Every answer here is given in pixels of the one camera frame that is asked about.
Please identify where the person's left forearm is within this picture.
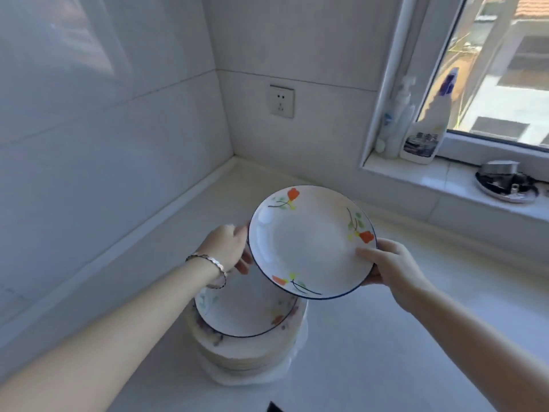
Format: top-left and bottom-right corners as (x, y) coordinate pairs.
(0, 253), (221, 412)

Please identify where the white pump bottle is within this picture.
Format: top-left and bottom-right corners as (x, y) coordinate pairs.
(376, 75), (417, 159)

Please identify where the white window frame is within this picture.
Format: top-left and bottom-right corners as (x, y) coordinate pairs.
(362, 0), (549, 176)

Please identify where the person's left hand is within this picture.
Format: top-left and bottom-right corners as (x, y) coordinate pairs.
(194, 224), (254, 277)

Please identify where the person's right forearm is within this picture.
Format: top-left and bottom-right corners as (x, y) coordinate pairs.
(409, 285), (549, 412)

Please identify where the stack of white floral dishes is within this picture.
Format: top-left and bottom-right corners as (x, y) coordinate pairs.
(185, 265), (309, 375)

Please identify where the white spray cleaner bottle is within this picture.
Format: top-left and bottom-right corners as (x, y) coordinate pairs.
(400, 67), (460, 165)

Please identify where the person's right hand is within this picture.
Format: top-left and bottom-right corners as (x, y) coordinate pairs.
(355, 238), (434, 314)

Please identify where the white floral blue-rimmed plate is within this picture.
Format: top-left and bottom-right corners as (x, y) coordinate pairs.
(248, 185), (377, 301)

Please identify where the white wall socket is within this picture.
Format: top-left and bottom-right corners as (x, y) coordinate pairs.
(269, 84), (296, 120)

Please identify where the silver bracelet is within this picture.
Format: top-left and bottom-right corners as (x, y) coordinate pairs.
(185, 252), (227, 290)

